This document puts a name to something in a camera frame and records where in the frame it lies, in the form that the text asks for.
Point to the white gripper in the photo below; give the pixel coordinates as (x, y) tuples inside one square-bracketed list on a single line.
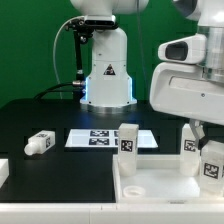
[(190, 81)]

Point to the white square tabletop tray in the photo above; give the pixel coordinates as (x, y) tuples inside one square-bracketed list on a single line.
[(158, 180)]

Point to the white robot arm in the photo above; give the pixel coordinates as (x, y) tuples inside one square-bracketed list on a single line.
[(122, 61)]

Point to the white marker sheet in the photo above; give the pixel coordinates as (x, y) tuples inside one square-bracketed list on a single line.
[(87, 138)]

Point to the white left barrier block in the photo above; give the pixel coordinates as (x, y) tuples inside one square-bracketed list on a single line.
[(4, 171)]

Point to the white front barrier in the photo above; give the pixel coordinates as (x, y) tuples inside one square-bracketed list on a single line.
[(42, 213)]

